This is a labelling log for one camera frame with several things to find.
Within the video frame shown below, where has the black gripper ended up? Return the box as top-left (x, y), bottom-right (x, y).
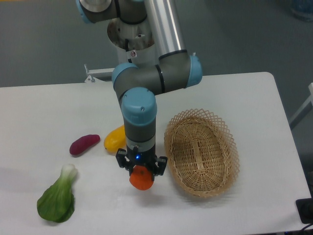
top-left (115, 146), bottom-right (168, 181)

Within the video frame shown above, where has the orange fruit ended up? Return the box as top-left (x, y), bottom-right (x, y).
top-left (129, 165), bottom-right (154, 190)

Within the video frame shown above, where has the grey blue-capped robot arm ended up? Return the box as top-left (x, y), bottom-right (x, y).
top-left (76, 0), bottom-right (202, 179)

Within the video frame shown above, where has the yellow mango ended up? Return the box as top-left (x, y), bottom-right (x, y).
top-left (104, 125), bottom-right (126, 153)

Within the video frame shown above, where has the woven wicker basket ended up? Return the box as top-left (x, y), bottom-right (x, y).
top-left (164, 109), bottom-right (240, 198)

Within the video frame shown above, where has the purple sweet potato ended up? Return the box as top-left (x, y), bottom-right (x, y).
top-left (69, 134), bottom-right (100, 156)

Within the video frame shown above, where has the green bok choy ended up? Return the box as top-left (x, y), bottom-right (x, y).
top-left (37, 164), bottom-right (78, 223)

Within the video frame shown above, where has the black device at table edge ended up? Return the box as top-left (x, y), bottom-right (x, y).
top-left (295, 198), bottom-right (313, 224)

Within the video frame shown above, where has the blue translucent container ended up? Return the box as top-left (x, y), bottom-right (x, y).
top-left (291, 0), bottom-right (313, 22)

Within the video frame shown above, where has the white metal frame right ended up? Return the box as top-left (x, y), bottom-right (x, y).
top-left (289, 83), bottom-right (313, 130)

